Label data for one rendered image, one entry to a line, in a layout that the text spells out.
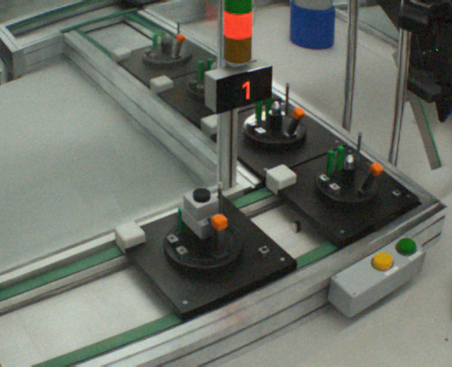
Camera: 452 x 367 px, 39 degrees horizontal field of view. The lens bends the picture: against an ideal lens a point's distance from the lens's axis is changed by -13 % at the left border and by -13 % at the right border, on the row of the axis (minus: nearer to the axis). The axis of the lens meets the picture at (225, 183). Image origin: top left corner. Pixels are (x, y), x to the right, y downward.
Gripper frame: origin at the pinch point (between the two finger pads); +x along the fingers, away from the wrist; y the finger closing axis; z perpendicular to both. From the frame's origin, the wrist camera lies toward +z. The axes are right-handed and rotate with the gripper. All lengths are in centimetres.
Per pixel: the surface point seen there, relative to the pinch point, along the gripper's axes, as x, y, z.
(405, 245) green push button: 28.3, 7.0, -1.7
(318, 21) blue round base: 28, -51, 93
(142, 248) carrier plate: 29, 48, 26
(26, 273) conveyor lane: 30, 71, 32
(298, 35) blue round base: 35, -47, 98
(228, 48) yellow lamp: -3.4, 26.4, 31.0
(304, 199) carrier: 28.5, 14.6, 21.4
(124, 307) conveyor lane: 34, 56, 19
